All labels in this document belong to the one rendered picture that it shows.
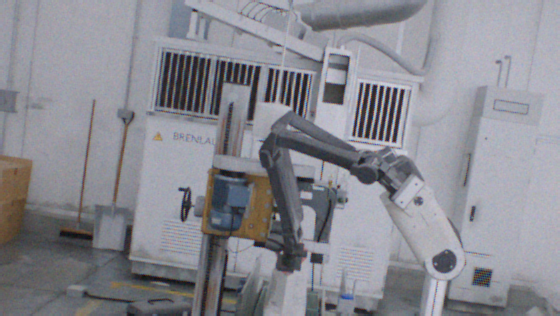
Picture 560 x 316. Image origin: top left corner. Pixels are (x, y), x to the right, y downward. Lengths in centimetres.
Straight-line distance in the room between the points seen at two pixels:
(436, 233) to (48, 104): 584
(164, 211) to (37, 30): 262
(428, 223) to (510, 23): 521
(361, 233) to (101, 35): 340
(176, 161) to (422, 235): 389
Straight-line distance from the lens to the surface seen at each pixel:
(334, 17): 604
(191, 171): 635
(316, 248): 355
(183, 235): 643
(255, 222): 356
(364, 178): 256
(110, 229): 766
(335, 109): 572
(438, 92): 659
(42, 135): 808
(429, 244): 280
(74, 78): 796
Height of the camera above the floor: 169
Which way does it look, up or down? 7 degrees down
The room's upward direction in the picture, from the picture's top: 9 degrees clockwise
